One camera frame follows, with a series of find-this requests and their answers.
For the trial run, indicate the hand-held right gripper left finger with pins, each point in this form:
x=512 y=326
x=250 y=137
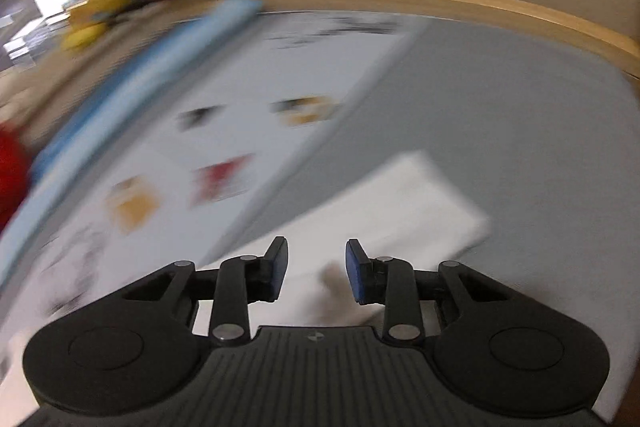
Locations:
x=278 y=268

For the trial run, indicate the grey printed bed sheet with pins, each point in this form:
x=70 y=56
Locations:
x=500 y=132

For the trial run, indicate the white small shirt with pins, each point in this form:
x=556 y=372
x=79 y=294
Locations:
x=400 y=217

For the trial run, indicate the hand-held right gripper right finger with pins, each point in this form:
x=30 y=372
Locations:
x=354 y=271

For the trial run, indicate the red cloth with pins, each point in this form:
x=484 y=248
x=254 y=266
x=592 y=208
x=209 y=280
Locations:
x=11 y=172

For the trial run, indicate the wooden bed frame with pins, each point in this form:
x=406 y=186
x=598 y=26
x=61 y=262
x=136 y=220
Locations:
x=450 y=1

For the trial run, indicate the light blue blanket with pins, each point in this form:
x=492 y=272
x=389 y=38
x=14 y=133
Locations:
x=125 y=82

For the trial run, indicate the yellow toy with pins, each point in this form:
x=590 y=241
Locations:
x=97 y=14

